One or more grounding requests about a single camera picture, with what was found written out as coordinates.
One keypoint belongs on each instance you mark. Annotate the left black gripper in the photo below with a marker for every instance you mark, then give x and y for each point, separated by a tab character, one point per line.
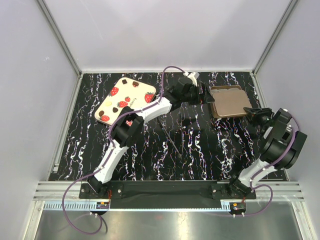
199	98

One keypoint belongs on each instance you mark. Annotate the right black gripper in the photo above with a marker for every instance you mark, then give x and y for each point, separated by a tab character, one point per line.
256	113

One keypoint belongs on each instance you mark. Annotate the brown chocolate box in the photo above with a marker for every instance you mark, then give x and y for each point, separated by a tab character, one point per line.
226	96

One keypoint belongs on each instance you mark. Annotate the metal tweezers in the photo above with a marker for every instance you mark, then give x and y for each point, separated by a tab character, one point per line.
174	134

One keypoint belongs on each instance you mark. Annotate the brown round chocolate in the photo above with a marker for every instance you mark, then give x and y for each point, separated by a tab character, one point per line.
101	114

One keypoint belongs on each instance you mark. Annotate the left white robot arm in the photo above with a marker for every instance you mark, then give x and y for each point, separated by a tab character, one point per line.
129	125

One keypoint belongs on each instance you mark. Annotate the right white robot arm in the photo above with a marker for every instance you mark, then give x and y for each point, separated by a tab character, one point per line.
279	148

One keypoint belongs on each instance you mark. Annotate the brown square chocolate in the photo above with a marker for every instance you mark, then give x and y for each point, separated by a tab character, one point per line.
135	84

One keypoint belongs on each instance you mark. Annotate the strawberry print white tray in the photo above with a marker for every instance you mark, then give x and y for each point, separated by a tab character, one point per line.
124	95

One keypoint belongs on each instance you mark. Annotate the right electronics board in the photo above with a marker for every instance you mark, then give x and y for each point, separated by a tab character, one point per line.
237	206

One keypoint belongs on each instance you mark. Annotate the electronics board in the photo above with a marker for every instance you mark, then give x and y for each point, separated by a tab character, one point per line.
237	206
103	205

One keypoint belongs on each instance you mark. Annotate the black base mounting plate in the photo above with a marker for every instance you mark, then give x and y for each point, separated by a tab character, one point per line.
201	188

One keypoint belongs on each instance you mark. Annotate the left electronics board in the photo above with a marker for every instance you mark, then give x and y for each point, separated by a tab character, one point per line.
103	205

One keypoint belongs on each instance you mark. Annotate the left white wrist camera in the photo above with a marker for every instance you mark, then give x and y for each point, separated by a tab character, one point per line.
193	76

